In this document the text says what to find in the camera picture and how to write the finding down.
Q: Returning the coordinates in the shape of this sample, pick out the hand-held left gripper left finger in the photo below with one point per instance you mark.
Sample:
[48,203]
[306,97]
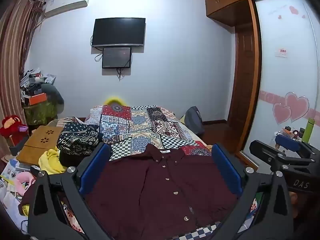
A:
[96,165]

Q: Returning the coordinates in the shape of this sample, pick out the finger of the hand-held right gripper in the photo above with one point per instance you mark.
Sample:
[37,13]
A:
[287,143]
[275,158]

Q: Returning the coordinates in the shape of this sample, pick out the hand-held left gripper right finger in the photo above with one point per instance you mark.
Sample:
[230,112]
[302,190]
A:
[226,167]

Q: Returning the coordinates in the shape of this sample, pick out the maroon button shirt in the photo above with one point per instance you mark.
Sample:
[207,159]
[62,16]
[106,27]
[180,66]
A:
[150,192]

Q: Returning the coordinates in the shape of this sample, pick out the green thermos bottle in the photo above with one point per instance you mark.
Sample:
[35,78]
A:
[308,130]

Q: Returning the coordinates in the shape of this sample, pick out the black white patterned cloth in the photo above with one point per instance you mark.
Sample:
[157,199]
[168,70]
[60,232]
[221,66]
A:
[77,140]

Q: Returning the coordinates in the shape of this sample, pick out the yellow garment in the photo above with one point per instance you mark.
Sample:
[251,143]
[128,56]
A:
[51,161]

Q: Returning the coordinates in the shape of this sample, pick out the grey blue backpack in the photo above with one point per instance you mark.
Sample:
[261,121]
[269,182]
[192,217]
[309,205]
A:
[194,120]

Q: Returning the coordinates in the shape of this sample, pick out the patchwork printed blanket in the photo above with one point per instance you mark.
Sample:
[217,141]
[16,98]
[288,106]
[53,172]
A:
[140,125]

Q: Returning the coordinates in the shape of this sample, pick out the wooden lap desk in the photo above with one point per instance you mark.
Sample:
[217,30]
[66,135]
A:
[37,145]

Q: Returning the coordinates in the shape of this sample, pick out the yellow paper bag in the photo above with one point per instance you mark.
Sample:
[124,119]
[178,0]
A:
[183,118]

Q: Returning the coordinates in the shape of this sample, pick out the yellow round object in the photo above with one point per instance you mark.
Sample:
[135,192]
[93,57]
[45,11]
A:
[116,100]

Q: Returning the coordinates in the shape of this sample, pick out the pink plush toy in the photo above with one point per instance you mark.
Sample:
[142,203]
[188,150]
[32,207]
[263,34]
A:
[23,180]

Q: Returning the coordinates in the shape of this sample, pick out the wooden room door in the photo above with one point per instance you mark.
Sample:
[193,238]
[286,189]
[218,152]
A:
[246,80]

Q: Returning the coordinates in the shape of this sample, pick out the green glass cabinet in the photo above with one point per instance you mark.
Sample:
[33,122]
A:
[40,113]

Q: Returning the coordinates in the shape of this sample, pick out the orange box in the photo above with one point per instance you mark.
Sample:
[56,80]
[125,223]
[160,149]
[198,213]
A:
[37,99]

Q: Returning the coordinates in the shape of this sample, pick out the white plastic bag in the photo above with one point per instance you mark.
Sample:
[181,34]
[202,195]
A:
[11,205]

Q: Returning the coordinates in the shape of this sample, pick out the red plush toy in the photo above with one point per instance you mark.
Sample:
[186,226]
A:
[11,125]

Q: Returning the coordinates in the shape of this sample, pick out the pile of papers and clutter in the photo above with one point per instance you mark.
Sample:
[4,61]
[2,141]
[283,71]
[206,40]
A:
[33,80]

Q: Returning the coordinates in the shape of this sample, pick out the striped brown curtain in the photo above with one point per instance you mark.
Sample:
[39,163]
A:
[15,55]

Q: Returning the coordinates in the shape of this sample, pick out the wooden overhead cabinet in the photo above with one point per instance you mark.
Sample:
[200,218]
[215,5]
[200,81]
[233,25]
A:
[225,2]

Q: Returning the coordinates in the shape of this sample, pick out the white air conditioner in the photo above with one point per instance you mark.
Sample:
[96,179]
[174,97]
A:
[67,3]

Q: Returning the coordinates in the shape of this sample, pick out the small black wall monitor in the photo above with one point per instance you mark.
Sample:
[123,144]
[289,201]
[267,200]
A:
[116,57]

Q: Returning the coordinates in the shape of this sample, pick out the black wall television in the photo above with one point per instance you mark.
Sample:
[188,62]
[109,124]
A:
[118,31]

